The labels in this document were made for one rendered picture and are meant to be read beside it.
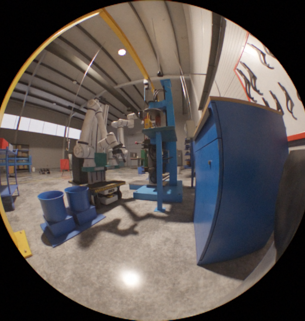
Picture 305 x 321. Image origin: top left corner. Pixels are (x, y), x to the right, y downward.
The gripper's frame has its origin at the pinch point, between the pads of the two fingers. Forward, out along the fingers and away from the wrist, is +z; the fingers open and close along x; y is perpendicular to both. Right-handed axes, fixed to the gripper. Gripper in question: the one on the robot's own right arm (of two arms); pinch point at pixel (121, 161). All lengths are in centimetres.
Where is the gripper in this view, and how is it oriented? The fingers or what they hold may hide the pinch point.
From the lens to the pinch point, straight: 106.6
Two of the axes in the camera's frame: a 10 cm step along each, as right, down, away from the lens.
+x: -2.3, 1.2, -9.7
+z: 4.4, 9.0, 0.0
